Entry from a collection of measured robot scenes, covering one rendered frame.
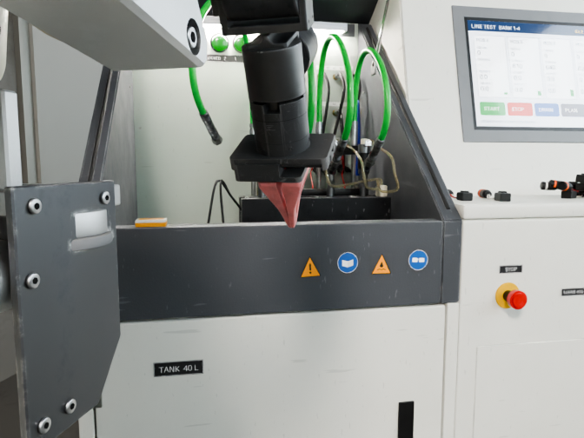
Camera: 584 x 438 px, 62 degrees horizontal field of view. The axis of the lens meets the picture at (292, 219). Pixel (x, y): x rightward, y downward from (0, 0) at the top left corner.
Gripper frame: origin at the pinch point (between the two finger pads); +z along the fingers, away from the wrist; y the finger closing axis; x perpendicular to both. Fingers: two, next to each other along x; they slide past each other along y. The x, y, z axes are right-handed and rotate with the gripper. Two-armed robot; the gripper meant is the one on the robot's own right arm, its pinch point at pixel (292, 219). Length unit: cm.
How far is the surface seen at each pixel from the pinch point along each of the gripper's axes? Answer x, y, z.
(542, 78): -87, -45, 11
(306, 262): -22.1, 4.5, 23.2
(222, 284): -15.3, 18.3, 23.8
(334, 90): -90, 8, 14
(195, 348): -8.7, 22.6, 33.0
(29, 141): -151, 174, 54
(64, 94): -186, 173, 41
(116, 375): -2.1, 34.9, 34.3
